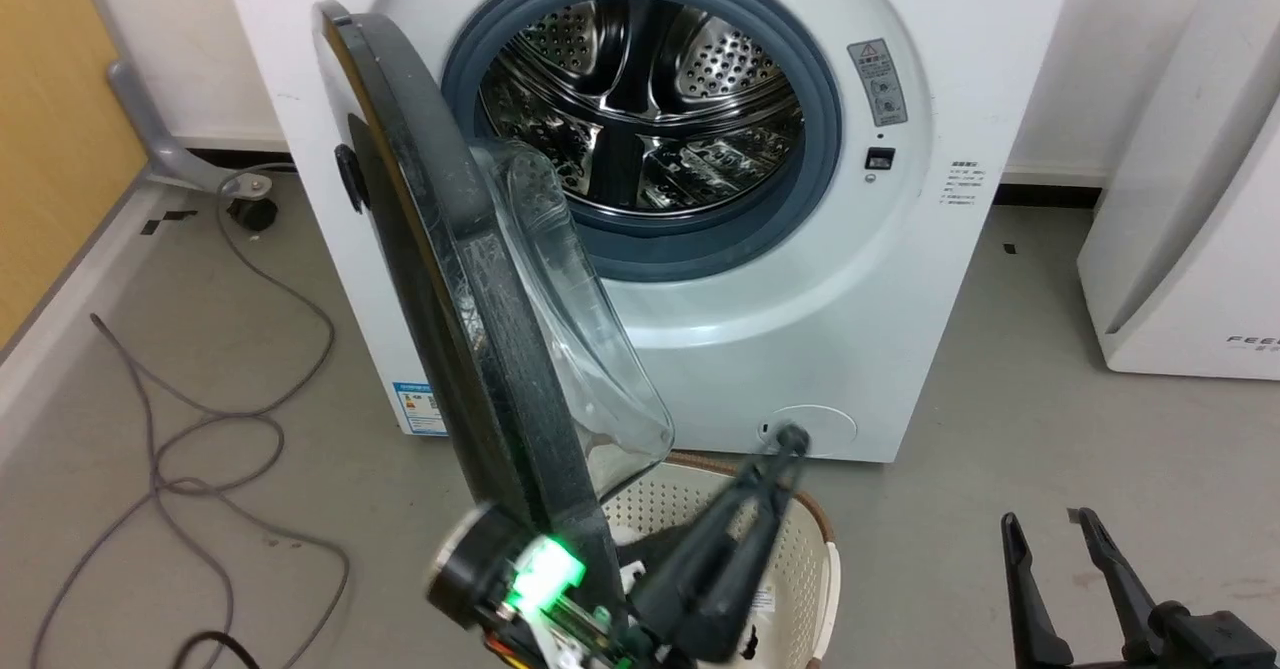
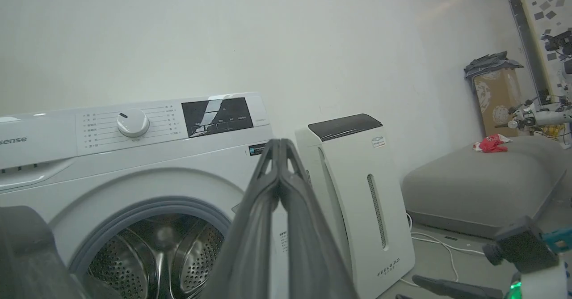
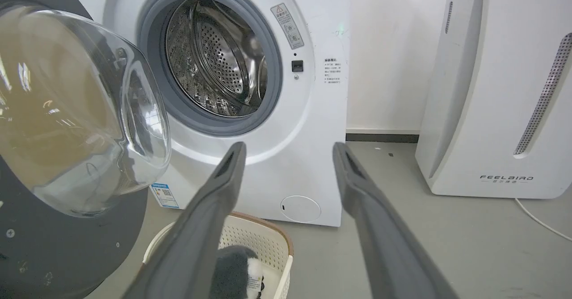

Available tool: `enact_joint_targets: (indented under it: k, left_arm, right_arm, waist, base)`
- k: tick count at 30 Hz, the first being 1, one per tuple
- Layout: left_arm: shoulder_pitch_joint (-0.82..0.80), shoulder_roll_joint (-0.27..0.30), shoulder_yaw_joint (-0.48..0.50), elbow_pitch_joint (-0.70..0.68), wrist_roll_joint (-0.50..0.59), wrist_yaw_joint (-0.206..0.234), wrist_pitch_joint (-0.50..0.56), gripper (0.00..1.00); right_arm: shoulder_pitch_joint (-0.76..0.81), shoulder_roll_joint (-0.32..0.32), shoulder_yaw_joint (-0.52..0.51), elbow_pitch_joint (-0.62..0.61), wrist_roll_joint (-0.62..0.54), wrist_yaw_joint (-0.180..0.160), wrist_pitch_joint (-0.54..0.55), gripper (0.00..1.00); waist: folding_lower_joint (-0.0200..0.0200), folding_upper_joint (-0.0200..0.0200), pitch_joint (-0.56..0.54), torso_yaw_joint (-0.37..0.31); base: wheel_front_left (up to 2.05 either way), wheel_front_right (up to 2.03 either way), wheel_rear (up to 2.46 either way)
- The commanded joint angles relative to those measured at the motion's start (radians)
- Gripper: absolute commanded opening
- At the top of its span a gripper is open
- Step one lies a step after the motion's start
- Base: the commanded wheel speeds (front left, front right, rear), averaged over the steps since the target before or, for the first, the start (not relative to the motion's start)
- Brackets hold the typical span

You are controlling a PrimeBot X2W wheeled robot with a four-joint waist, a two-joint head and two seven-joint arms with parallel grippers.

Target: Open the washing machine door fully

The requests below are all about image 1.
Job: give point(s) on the stainless steel washer drum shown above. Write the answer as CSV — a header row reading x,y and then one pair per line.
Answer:
x,y
650,99

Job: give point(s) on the black washing machine door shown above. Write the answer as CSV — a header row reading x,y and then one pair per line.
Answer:
x,y
470,329

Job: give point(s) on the round white filter cover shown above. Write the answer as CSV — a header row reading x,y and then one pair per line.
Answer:
x,y
830,427

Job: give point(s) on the white air purifier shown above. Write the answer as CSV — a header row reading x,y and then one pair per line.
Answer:
x,y
1190,249

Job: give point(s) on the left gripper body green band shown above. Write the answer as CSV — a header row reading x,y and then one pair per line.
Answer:
x,y
545,589

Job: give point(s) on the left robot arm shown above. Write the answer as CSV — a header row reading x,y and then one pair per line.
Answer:
x,y
462,569

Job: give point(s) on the grey rubber door gasket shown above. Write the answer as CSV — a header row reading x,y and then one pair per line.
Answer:
x,y
690,244

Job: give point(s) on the white perforated laundry basket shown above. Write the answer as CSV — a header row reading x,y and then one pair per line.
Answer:
x,y
800,569

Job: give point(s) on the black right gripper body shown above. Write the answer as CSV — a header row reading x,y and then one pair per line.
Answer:
x,y
1215,641

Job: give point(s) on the small printed text label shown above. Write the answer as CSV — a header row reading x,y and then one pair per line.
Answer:
x,y
964,183

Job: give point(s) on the white front-load washing machine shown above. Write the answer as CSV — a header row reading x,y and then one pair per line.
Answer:
x,y
760,329

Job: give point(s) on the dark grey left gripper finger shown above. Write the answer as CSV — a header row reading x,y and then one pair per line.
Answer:
x,y
735,509
745,589

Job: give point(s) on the blue energy label sticker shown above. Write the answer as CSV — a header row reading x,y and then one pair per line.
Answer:
x,y
420,409

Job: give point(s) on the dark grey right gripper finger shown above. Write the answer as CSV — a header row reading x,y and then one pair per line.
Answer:
x,y
1120,579
1028,609

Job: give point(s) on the black door latch socket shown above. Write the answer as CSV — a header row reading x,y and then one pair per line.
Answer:
x,y
880,159

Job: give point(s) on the wooden partition panel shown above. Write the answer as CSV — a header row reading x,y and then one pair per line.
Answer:
x,y
55,119

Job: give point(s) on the black caster wheel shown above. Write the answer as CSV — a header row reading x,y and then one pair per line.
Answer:
x,y
253,214

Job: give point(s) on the grey warning sticker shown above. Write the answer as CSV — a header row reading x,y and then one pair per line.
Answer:
x,y
878,81

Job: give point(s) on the grey metal desk leg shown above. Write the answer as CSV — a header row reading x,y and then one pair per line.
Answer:
x,y
160,144

